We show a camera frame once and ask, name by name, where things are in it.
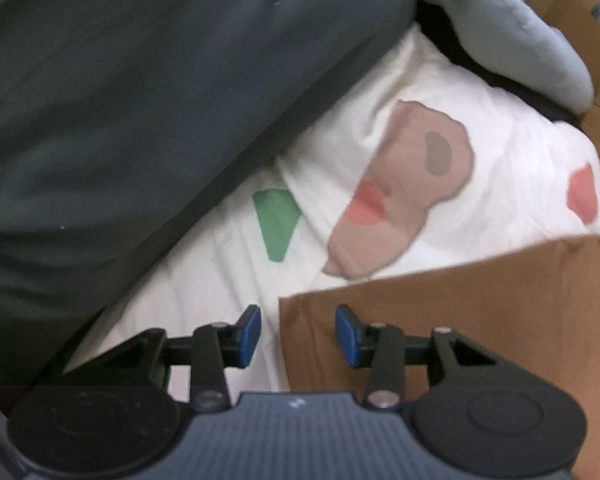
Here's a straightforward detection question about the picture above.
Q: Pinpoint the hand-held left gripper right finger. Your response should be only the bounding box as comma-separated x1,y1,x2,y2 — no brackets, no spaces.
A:
335,305,498,408

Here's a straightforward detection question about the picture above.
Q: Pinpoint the brown printed t-shirt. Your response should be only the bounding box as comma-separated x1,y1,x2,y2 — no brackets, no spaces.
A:
279,235,600,480

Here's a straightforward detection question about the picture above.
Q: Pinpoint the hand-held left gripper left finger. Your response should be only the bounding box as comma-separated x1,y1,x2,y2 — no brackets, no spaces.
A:
87,304,262,411

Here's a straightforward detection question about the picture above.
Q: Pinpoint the dark grey pillow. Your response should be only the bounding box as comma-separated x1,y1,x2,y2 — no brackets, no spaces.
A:
0,0,416,386

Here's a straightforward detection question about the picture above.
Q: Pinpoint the grey neck pillow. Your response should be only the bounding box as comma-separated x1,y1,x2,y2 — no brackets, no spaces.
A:
410,0,596,113

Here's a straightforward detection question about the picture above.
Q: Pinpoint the cream bear printed blanket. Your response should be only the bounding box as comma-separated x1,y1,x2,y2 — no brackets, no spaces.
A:
65,22,600,406

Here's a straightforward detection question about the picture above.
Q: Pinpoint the small black cloth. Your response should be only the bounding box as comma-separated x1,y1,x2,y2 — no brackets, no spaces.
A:
415,0,581,126

